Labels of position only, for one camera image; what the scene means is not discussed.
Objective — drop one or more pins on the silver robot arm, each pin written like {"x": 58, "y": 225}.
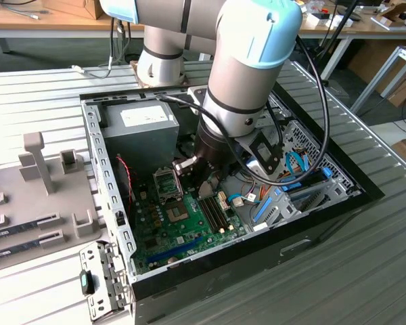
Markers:
{"x": 230, "y": 74}

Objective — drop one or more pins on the CPU socket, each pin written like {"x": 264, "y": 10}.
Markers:
{"x": 177, "y": 213}

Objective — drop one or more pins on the black RAM slot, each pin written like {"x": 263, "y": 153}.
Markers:
{"x": 220, "y": 215}
{"x": 211, "y": 215}

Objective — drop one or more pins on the grey power supply unit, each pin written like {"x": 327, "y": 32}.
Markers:
{"x": 138, "y": 145}

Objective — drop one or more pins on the white four pin socket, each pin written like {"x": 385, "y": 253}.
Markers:
{"x": 142, "y": 195}

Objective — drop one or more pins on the green motherboard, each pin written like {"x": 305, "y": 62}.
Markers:
{"x": 176, "y": 233}

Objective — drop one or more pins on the grey metal disk bay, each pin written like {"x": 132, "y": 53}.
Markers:
{"x": 281, "y": 210}

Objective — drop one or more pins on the hard disk in blue carrier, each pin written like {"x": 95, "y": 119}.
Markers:
{"x": 308, "y": 178}

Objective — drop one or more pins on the blue expansion slot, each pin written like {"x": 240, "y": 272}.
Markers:
{"x": 176, "y": 251}

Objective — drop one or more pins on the round coin cell battery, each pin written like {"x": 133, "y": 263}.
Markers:
{"x": 172, "y": 260}

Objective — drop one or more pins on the black open PC case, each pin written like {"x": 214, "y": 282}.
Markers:
{"x": 223, "y": 274}

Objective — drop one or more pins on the teal black latch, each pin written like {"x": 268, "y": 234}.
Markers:
{"x": 85, "y": 282}

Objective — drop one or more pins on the small white box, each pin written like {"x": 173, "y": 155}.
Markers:
{"x": 325, "y": 20}

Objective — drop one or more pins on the black stand pole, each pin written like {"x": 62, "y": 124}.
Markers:
{"x": 338, "y": 28}

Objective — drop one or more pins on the grey plastic parts rack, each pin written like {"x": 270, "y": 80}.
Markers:
{"x": 27, "y": 203}

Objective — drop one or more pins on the dark RAM stick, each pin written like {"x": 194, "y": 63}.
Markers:
{"x": 13, "y": 248}
{"x": 13, "y": 229}

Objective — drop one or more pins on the small open cardboard box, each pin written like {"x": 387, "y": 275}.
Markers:
{"x": 397, "y": 11}

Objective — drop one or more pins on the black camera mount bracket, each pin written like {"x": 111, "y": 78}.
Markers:
{"x": 243, "y": 144}

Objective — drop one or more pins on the grey metal card bracket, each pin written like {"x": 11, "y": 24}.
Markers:
{"x": 105, "y": 298}

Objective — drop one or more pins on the aluminium profile frame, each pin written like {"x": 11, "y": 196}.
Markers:
{"x": 375, "y": 78}

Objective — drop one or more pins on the wooden desk white frame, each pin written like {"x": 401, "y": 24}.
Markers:
{"x": 71, "y": 23}
{"x": 365, "y": 27}

